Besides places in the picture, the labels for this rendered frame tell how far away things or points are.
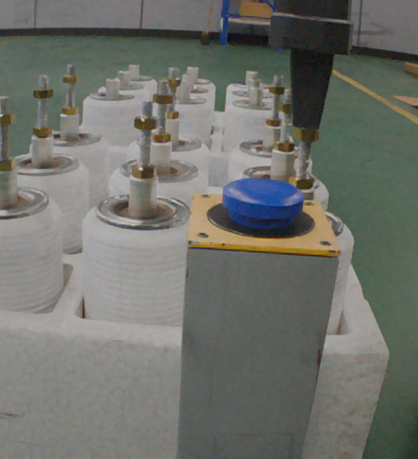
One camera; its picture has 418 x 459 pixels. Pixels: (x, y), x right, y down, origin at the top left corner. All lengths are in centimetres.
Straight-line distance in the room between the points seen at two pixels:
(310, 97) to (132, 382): 25
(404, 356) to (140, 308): 45
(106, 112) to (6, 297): 55
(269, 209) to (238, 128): 71
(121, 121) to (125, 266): 56
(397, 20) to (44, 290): 676
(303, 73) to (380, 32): 662
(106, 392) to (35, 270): 11
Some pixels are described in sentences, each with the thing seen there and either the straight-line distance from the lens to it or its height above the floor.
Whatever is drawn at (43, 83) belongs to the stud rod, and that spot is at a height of 34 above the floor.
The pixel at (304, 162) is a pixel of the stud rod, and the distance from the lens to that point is 48.
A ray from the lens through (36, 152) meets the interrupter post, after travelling 61.
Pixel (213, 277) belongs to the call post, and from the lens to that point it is 28.
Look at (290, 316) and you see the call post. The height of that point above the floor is 28.
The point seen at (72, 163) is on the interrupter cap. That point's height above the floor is 25.
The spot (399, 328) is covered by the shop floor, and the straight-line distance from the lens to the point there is 90.
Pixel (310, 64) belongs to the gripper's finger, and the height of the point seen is 38.
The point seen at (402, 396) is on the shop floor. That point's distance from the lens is 75.
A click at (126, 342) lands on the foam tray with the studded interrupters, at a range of 46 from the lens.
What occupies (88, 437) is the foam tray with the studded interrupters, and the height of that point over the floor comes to 8.
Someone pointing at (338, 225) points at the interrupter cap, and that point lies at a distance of 50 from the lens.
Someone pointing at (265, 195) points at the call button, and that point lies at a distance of 29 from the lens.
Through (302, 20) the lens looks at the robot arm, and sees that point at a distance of 41.
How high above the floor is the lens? 42
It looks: 21 degrees down
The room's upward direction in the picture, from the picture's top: 4 degrees clockwise
